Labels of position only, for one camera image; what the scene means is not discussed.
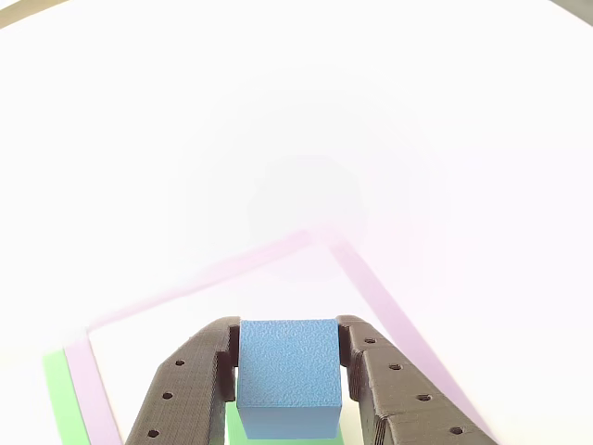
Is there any green cube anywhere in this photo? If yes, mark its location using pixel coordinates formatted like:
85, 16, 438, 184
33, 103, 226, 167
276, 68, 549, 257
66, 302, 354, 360
225, 370, 347, 445

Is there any small blue cube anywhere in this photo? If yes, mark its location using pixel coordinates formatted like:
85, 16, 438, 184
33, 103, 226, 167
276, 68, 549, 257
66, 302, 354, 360
235, 318, 344, 440

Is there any purple tape square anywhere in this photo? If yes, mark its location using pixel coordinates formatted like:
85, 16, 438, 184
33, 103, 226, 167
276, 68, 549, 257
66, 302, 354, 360
63, 226, 499, 445

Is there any green tape square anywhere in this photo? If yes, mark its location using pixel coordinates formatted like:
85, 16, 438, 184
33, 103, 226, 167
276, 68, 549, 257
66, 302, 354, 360
42, 350, 92, 445

